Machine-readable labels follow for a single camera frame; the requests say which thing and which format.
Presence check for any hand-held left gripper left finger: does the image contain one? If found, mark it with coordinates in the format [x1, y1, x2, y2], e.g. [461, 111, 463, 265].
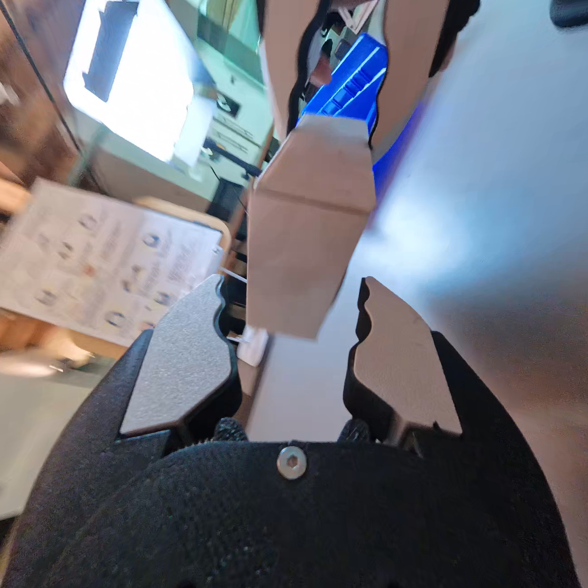
[119, 274, 243, 443]

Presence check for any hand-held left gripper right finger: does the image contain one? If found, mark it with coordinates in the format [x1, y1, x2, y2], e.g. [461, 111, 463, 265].
[343, 276, 463, 444]

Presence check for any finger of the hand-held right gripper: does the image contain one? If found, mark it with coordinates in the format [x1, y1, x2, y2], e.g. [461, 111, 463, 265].
[369, 0, 454, 151]
[258, 0, 332, 137]

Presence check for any blue plastic bin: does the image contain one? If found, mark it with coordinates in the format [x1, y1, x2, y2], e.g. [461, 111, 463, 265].
[296, 32, 416, 189]

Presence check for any thin black cable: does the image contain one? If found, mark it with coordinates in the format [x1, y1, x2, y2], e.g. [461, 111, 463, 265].
[0, 0, 85, 154]

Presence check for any wooden clipboard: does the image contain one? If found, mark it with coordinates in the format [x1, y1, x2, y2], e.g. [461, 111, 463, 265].
[132, 197, 232, 295]

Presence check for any white cardboard box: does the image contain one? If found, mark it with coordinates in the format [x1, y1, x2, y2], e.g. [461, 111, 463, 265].
[246, 115, 377, 341]

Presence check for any black object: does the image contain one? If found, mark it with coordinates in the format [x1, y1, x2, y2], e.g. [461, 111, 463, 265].
[550, 0, 588, 29]

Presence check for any printed instruction sheet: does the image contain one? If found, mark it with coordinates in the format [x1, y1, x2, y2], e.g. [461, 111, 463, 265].
[0, 178, 224, 347]

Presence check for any white appliance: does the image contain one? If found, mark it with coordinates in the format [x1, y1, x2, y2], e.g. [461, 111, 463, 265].
[62, 0, 276, 212]

